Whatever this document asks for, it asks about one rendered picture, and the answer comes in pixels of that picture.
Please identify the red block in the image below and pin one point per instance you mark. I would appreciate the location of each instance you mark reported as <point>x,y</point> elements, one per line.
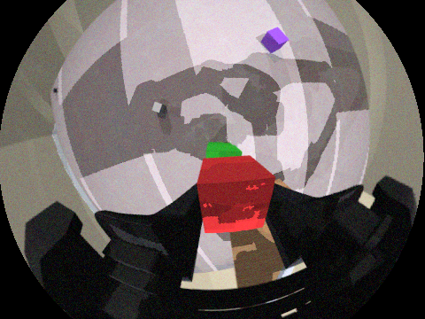
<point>234,192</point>

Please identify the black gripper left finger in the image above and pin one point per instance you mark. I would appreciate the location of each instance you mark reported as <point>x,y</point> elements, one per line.
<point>173,232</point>

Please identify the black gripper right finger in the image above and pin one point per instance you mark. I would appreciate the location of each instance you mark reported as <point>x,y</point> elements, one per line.
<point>297,220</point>

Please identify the purple cube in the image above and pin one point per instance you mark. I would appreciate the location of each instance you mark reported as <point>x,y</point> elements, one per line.
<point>274,39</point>

